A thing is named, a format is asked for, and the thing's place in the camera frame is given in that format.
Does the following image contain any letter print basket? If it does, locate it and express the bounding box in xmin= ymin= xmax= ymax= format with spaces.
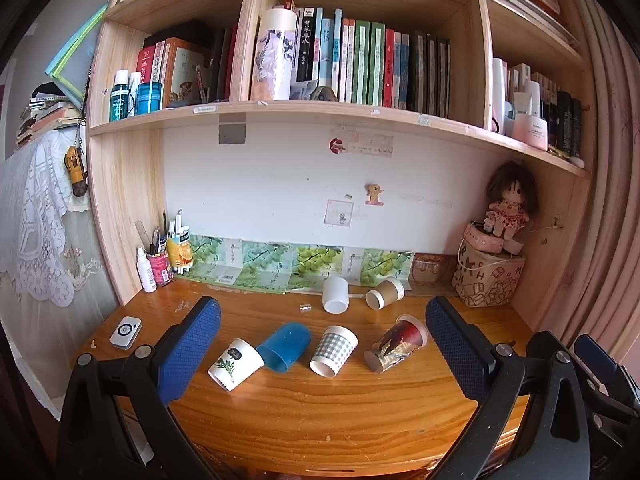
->
xmin=451 ymin=220 xmax=527 ymax=309

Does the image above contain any green plastic folder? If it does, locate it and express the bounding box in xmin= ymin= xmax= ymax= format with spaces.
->
xmin=45 ymin=4 xmax=109 ymax=106

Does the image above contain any pink pen holder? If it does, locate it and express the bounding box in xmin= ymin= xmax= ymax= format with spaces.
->
xmin=146 ymin=249 xmax=174 ymax=288

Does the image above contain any leaf printed paper strip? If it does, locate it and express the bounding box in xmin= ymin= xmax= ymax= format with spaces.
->
xmin=187 ymin=234 xmax=416 ymax=295

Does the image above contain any small grey brown object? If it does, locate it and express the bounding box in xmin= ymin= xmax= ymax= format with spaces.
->
xmin=290 ymin=82 xmax=339 ymax=104

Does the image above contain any white plastic cup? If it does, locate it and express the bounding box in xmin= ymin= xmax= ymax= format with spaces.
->
xmin=322 ymin=275 xmax=350 ymax=315

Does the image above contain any row of dark cosmetic boxes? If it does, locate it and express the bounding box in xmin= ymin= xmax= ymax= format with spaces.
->
xmin=542 ymin=76 xmax=584 ymax=159

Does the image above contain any white cosmetic tube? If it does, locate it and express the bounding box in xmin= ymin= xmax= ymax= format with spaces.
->
xmin=515 ymin=80 xmax=542 ymax=117

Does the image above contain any grey square wall sticker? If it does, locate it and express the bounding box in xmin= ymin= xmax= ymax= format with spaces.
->
xmin=218 ymin=114 xmax=247 ymax=146

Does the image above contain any tall white bottle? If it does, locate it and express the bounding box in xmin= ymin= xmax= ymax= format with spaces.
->
xmin=492 ymin=57 xmax=509 ymax=134

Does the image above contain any grey checked paper cup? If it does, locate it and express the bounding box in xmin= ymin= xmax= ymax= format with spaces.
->
xmin=309 ymin=325 xmax=359 ymax=378

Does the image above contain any stack of books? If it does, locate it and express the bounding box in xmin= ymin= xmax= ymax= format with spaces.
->
xmin=15 ymin=81 xmax=84 ymax=149

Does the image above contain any brown haired doll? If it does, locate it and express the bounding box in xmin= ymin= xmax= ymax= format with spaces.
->
xmin=483 ymin=160 xmax=539 ymax=239

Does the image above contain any pink curtain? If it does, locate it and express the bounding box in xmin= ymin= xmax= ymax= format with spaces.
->
xmin=547 ymin=0 xmax=640 ymax=378

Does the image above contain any white spray bottle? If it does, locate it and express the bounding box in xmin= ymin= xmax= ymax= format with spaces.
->
xmin=136 ymin=246 xmax=158 ymax=293

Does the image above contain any yellow box with markers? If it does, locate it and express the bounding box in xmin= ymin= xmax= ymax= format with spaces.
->
xmin=166 ymin=208 xmax=194 ymax=276

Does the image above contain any small white bottle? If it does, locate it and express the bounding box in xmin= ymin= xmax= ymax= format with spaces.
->
xmin=127 ymin=72 xmax=143 ymax=116

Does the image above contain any white leaf print paper cup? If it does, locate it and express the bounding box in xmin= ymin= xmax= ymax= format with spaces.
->
xmin=207 ymin=337 xmax=265 ymax=391

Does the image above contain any pink cosmetic bottle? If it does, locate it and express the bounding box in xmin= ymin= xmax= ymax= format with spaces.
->
xmin=512 ymin=112 xmax=550 ymax=151

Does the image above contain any red gold paper cup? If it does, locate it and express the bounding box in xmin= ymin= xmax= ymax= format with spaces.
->
xmin=363 ymin=314 xmax=430 ymax=373

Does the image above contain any small white round-button device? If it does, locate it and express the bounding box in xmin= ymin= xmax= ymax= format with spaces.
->
xmin=110 ymin=316 xmax=143 ymax=350

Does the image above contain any taped wall label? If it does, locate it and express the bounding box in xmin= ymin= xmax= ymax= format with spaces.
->
xmin=328 ymin=135 xmax=395 ymax=159

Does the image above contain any blue plastic cup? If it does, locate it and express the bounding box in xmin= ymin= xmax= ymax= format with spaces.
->
xmin=256 ymin=322 xmax=312 ymax=373

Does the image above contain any tall teal bottle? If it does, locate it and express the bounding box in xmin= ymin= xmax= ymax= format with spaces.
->
xmin=109 ymin=70 xmax=132 ymax=122

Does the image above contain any clear plastic box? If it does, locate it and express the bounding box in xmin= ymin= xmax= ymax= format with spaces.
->
xmin=410 ymin=254 xmax=459 ymax=286

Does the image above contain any pink wall note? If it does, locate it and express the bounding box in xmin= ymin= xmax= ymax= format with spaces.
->
xmin=325 ymin=199 xmax=354 ymax=227

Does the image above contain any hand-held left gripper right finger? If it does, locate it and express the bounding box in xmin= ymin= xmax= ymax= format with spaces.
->
xmin=425 ymin=296 xmax=592 ymax=480

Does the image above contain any wooden bookshelf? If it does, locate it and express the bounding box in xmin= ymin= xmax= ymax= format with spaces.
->
xmin=85 ymin=0 xmax=601 ymax=323

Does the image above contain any rolled white printed paper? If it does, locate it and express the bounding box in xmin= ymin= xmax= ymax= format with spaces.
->
xmin=250 ymin=8 xmax=298 ymax=101

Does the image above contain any teal jar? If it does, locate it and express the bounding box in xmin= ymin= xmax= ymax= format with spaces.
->
xmin=135 ymin=81 xmax=164 ymax=115

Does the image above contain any white lace cloth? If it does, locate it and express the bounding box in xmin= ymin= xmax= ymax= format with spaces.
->
xmin=0 ymin=130 xmax=107 ymax=311

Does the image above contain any pink round box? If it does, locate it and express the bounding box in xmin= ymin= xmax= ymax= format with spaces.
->
xmin=467 ymin=225 xmax=524 ymax=257

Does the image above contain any brown paper cup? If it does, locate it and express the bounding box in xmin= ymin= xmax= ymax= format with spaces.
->
xmin=365 ymin=276 xmax=406 ymax=310

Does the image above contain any row of green white books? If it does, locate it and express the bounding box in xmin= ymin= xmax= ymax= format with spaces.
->
xmin=295 ymin=7 xmax=453 ymax=118

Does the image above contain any row of red dark books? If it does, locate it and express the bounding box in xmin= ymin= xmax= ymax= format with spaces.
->
xmin=137 ymin=22 xmax=238 ymax=109

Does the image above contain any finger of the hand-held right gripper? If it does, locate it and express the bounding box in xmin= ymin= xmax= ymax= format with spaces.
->
xmin=572 ymin=334 xmax=640 ymax=413

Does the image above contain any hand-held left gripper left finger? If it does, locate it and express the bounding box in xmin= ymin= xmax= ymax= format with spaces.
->
xmin=57 ymin=296 xmax=223 ymax=480

